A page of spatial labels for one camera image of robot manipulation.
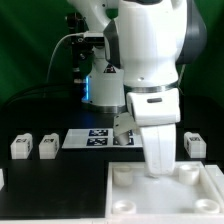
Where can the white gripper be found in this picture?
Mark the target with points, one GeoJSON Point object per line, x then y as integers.
{"type": "Point", "coordinates": [159, 143]}

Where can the white square table top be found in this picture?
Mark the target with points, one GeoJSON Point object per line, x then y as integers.
{"type": "Point", "coordinates": [187, 196]}

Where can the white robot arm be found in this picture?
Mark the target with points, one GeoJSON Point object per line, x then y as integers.
{"type": "Point", "coordinates": [134, 72]}

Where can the white sheet with markers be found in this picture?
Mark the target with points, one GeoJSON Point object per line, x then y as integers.
{"type": "Point", "coordinates": [90, 138]}

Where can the white obstacle bar right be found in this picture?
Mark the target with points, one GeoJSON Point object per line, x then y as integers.
{"type": "Point", "coordinates": [217, 177]}

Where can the white block left edge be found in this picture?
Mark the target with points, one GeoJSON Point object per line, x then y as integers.
{"type": "Point", "coordinates": [1, 179]}

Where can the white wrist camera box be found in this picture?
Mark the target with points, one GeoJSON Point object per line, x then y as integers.
{"type": "Point", "coordinates": [152, 109]}

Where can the black camera stand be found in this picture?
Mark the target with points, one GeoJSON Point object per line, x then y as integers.
{"type": "Point", "coordinates": [80, 52]}

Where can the black camera on stand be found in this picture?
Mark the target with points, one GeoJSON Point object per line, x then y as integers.
{"type": "Point", "coordinates": [93, 38]}

